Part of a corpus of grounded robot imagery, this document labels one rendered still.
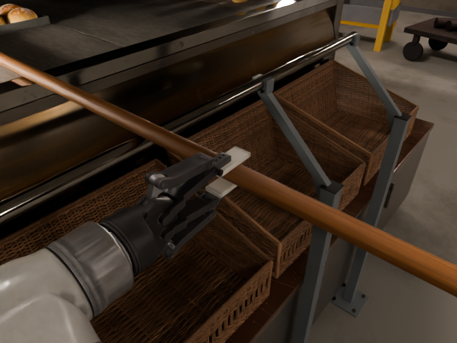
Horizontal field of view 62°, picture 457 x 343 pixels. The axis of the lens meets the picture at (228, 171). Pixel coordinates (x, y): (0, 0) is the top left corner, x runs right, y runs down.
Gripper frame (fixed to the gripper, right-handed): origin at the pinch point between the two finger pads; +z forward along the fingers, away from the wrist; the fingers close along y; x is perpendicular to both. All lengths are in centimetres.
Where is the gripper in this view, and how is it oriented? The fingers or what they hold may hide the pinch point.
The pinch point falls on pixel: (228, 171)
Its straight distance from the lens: 55.5
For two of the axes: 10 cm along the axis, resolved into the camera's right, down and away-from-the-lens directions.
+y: 0.0, 8.1, 5.8
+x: 7.7, 3.8, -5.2
